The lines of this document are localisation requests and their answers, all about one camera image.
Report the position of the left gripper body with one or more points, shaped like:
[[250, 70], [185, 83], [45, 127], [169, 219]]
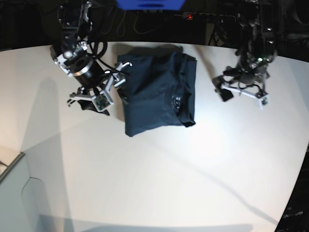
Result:
[[250, 82]]

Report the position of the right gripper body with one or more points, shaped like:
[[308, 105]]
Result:
[[94, 79]]

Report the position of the dark blue t-shirt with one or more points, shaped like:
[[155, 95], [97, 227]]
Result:
[[160, 89]]

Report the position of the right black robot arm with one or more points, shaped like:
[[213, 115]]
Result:
[[79, 54]]

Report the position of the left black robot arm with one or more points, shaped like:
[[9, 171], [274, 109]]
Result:
[[258, 27]]

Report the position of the blue box overhead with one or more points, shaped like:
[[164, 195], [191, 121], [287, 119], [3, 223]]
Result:
[[137, 5]]

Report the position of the black power strip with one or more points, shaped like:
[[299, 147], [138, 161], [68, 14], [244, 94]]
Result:
[[207, 18]]

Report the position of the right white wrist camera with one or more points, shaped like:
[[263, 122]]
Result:
[[102, 101]]

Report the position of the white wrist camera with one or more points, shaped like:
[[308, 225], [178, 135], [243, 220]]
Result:
[[262, 101], [102, 101]]

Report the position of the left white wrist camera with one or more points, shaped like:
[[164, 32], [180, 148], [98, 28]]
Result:
[[262, 101]]

